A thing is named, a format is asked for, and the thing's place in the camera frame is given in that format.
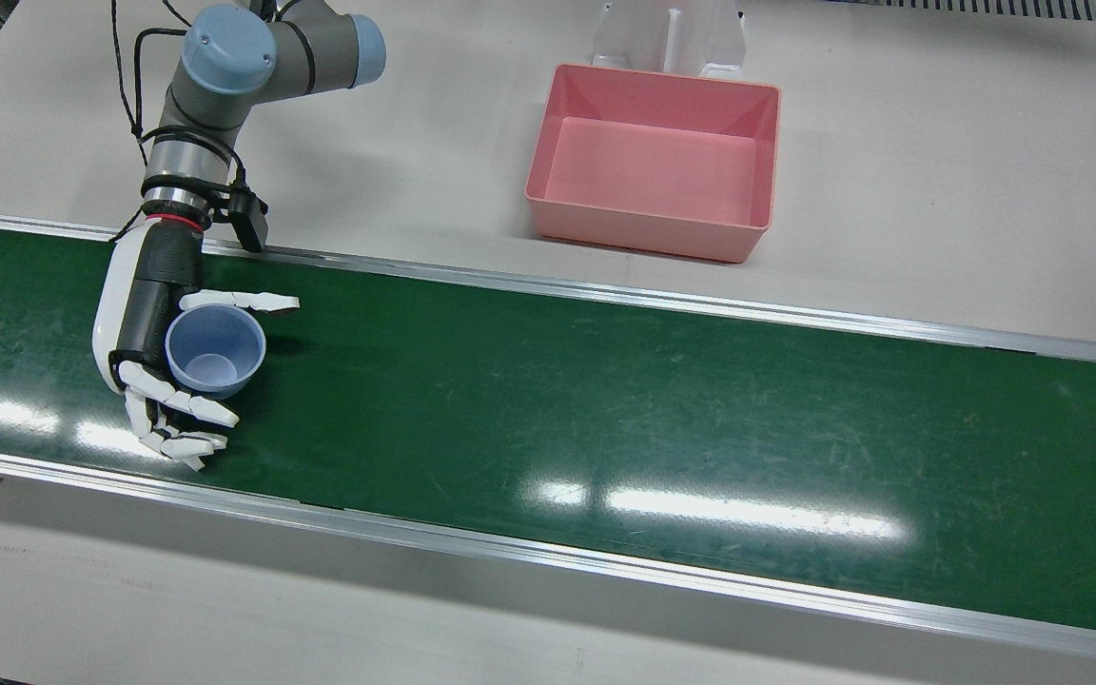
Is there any right robot dexterous hand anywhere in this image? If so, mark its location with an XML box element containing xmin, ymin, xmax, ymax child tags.
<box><xmin>91</xmin><ymin>217</ymin><xmax>302</xmax><ymax>474</ymax></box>

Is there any blue plastic cup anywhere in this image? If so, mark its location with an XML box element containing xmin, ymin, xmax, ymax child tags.
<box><xmin>165</xmin><ymin>303</ymin><xmax>267</xmax><ymax>400</ymax></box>

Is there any pink plastic box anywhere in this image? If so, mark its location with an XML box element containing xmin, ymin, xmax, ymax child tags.
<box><xmin>524</xmin><ymin>63</ymin><xmax>783</xmax><ymax>264</ymax></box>

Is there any green conveyor belt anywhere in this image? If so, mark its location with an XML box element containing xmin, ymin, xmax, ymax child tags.
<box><xmin>0</xmin><ymin>221</ymin><xmax>1096</xmax><ymax>640</ymax></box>

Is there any white plastic stand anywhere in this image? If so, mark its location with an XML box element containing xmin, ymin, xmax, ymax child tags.
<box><xmin>591</xmin><ymin>0</ymin><xmax>749</xmax><ymax>82</ymax></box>

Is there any metal vent grille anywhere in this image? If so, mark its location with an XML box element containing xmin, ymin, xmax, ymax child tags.
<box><xmin>833</xmin><ymin>0</ymin><xmax>1096</xmax><ymax>26</ymax></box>

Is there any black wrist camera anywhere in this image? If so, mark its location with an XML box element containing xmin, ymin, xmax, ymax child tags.
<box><xmin>227</xmin><ymin>187</ymin><xmax>270</xmax><ymax>254</ymax></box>

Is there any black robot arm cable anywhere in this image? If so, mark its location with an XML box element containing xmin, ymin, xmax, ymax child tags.
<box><xmin>108</xmin><ymin>0</ymin><xmax>189</xmax><ymax>168</ymax></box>

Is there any aluminium conveyor rail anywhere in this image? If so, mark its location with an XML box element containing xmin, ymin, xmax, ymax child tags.
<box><xmin>0</xmin><ymin>443</ymin><xmax>1096</xmax><ymax>667</ymax></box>
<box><xmin>0</xmin><ymin>209</ymin><xmax>1096</xmax><ymax>370</ymax></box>

